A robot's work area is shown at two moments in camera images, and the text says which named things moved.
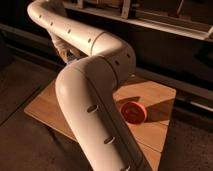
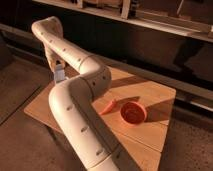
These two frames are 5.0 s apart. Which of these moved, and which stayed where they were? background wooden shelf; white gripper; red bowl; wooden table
Moved: white gripper
Stayed: red bowl; background wooden shelf; wooden table
